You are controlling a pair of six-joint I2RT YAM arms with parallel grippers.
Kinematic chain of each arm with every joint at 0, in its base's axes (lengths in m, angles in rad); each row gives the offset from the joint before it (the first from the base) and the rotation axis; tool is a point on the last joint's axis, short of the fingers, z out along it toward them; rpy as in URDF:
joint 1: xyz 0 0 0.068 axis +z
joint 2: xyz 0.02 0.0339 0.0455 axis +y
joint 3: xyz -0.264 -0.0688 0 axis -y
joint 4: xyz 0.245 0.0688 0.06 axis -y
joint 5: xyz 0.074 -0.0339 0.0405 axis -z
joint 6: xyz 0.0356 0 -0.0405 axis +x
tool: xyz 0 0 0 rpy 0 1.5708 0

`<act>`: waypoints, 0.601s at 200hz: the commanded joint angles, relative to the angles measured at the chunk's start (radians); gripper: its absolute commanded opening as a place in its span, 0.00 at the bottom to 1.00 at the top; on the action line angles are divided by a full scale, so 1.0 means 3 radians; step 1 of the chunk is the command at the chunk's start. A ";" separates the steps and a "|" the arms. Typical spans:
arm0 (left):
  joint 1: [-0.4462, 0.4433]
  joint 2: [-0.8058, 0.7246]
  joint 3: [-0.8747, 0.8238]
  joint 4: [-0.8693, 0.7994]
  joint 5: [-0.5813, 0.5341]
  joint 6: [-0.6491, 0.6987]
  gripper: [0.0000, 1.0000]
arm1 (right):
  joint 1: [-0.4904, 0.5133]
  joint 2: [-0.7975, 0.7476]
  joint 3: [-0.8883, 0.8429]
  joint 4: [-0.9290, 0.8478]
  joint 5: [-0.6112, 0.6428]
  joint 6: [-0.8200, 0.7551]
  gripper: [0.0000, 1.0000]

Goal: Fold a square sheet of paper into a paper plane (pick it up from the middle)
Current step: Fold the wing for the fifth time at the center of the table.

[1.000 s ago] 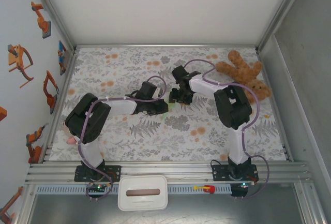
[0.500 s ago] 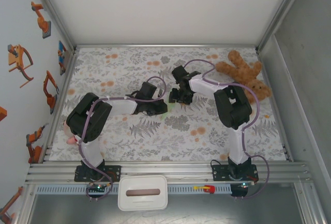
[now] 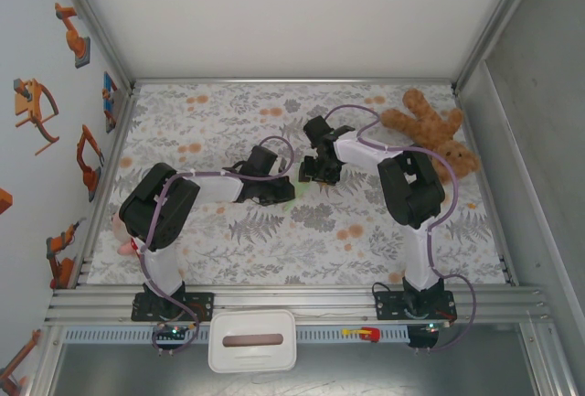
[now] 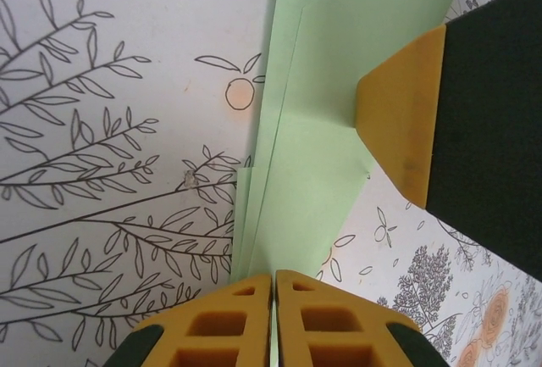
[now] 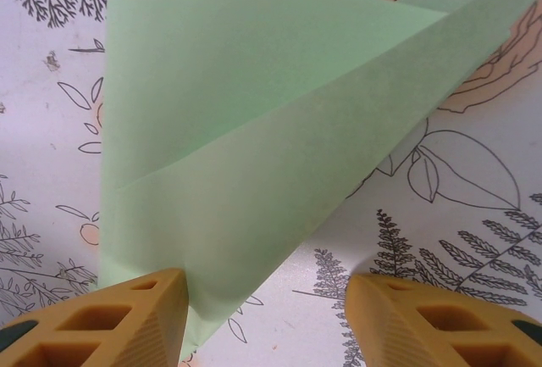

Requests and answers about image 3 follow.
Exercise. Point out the light green paper sheet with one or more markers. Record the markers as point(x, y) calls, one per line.
point(301, 187)

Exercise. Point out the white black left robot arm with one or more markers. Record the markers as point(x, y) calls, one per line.
point(155, 213)

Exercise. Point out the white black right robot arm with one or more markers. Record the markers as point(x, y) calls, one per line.
point(411, 190)

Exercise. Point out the floral print tablecloth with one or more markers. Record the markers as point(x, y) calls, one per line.
point(274, 249)

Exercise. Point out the brown teddy bear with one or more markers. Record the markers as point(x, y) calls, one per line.
point(429, 131)

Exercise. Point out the pink plush red dotted dress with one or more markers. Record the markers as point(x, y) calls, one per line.
point(122, 247)

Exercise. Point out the white plastic tissue box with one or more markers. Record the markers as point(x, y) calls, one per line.
point(251, 355)

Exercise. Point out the small circuit board with LED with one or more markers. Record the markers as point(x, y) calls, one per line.
point(434, 326)
point(173, 332)

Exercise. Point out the red yellow small tool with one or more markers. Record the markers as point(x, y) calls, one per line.
point(365, 333)

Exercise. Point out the aluminium extrusion frame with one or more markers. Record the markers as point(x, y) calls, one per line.
point(297, 300)

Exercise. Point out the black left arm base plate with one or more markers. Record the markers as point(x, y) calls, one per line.
point(203, 307)

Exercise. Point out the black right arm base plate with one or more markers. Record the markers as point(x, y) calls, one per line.
point(388, 307)

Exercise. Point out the blue orange machine wall sticker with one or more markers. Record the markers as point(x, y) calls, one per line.
point(109, 94)

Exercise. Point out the orange grey gripper wall sticker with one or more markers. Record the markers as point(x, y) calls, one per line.
point(27, 108)

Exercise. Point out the orange block wall sticker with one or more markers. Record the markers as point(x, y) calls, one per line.
point(4, 201)

